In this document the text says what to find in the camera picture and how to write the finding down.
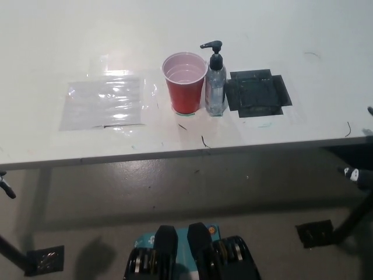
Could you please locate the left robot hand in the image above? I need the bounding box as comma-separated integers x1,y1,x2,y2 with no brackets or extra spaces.
0,170,17,200

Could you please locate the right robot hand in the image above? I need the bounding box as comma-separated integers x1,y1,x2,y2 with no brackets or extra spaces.
337,106,373,193

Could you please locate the clear pump soap bottle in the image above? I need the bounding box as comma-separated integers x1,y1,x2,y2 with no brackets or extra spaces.
199,40,227,117

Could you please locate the robot torso black teal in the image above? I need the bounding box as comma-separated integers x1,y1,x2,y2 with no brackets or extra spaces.
123,222,261,280

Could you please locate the clear plastic sheet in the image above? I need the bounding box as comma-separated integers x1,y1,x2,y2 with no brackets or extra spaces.
58,76,146,131

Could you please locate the black tape patch on table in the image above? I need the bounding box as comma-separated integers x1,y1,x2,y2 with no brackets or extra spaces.
224,68,293,118

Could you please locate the red plastic cup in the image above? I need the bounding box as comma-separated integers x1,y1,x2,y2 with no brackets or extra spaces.
161,51,208,115

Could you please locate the dark table frame beam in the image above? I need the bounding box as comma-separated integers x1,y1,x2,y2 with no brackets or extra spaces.
320,142,373,170

